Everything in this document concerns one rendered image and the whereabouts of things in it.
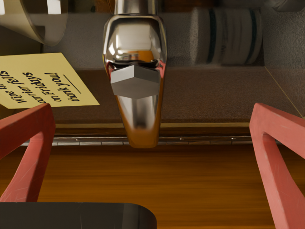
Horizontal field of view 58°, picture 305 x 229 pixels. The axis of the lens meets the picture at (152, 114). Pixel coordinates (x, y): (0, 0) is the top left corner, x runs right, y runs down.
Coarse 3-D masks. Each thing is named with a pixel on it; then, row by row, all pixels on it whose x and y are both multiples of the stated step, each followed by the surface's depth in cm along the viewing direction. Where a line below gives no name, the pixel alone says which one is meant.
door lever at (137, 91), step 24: (120, 0) 7; (144, 0) 7; (120, 24) 6; (144, 24) 6; (120, 48) 6; (144, 48) 6; (120, 72) 6; (144, 72) 6; (120, 96) 8; (144, 96) 7; (144, 120) 10; (144, 144) 13
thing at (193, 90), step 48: (0, 0) 11; (48, 0) 11; (96, 0) 11; (192, 0) 11; (240, 0) 11; (288, 0) 11; (0, 48) 14; (48, 48) 14; (96, 48) 14; (192, 48) 14; (240, 48) 15; (288, 48) 15; (96, 96) 20; (192, 96) 20; (240, 96) 21; (288, 96) 21
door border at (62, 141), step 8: (224, 136) 31; (232, 136) 31; (240, 136) 31; (248, 136) 31; (24, 144) 33; (64, 144) 33; (72, 144) 33; (104, 144) 33; (112, 144) 33; (120, 144) 33; (160, 144) 33; (192, 144) 33; (200, 144) 33; (208, 144) 33; (232, 144) 33; (240, 144) 33
